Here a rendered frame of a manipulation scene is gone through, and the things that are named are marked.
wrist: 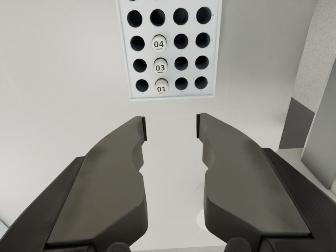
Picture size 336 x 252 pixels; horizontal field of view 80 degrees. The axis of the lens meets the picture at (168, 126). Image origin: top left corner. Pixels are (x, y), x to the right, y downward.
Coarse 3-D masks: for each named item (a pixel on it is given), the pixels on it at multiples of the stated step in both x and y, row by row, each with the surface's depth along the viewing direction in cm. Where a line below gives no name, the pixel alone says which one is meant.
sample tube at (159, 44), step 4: (156, 36) 17; (160, 36) 17; (152, 40) 17; (156, 40) 16; (160, 40) 16; (164, 40) 16; (152, 44) 16; (156, 44) 16; (160, 44) 16; (164, 44) 16; (156, 48) 16; (160, 48) 16; (164, 48) 16; (160, 52) 17
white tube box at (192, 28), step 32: (128, 0) 16; (160, 0) 16; (192, 0) 16; (128, 32) 17; (160, 32) 17; (192, 32) 17; (128, 64) 18; (192, 64) 19; (160, 96) 20; (192, 96) 20
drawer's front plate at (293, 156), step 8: (280, 152) 20; (288, 152) 20; (296, 152) 20; (288, 160) 19; (296, 160) 19; (296, 168) 18; (304, 168) 18; (312, 176) 17; (320, 184) 16; (328, 192) 16
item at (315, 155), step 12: (324, 96) 15; (324, 108) 15; (324, 120) 16; (312, 132) 17; (324, 132) 16; (312, 144) 17; (324, 144) 16; (312, 156) 17; (324, 156) 16; (312, 168) 17; (324, 168) 16; (324, 180) 16
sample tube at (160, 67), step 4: (156, 60) 18; (160, 60) 17; (164, 60) 18; (156, 64) 17; (160, 64) 17; (164, 64) 17; (156, 68) 17; (160, 68) 17; (164, 68) 17; (156, 72) 17; (160, 72) 17; (164, 72) 17
